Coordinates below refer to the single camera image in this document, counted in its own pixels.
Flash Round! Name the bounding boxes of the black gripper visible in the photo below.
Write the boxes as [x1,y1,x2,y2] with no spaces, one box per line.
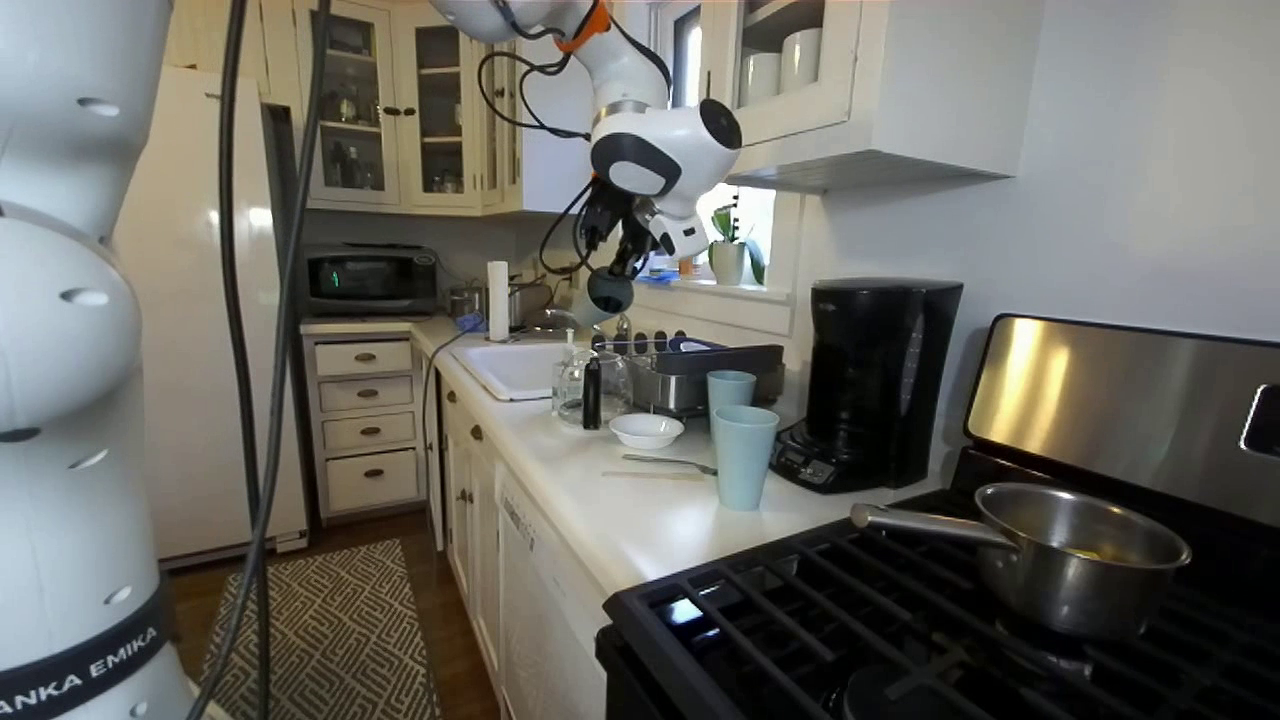
[573,179,664,281]

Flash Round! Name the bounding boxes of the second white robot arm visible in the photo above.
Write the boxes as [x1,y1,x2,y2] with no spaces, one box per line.
[0,0,210,720]

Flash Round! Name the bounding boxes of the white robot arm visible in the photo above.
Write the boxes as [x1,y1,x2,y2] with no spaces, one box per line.
[431,0,744,284]

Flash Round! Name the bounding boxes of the grey cup behind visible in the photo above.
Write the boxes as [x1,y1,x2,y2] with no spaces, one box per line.
[712,404,781,513]

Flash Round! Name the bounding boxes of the paper towel roll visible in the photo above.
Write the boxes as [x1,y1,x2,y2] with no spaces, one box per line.
[486,262,512,346]

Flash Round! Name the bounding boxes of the potted plant white pot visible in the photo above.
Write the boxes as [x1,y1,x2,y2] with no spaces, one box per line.
[710,199,764,284]

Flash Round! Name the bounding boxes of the soap dispenser bottle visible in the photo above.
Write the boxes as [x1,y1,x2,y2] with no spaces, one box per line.
[580,357,604,432]

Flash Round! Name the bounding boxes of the white kitchen sink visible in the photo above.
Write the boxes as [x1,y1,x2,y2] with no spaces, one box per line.
[456,346,573,404]

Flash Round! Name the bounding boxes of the glass coffee carafe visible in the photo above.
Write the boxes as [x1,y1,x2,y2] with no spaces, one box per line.
[554,346,601,424]

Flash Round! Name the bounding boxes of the black microwave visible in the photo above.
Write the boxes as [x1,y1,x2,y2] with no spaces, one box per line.
[305,245,436,318]

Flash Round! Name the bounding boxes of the black coffee maker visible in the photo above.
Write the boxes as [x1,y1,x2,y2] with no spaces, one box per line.
[773,281,966,491]

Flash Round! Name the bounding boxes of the white dishwasher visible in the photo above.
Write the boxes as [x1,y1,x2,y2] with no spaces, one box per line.
[496,469,604,720]

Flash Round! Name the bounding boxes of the white refrigerator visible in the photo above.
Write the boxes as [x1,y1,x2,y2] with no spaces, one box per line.
[113,60,310,564]

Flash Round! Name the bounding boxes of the black gas stove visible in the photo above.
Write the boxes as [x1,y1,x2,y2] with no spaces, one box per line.
[595,318,1280,720]

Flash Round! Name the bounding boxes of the patterned floor rug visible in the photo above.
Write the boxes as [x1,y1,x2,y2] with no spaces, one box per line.
[205,540,440,720]

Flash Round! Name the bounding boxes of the steel saucepan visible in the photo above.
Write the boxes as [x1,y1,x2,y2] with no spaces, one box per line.
[854,479,1193,642]

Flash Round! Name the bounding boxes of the black power cable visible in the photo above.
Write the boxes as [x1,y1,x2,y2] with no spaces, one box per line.
[185,0,338,720]

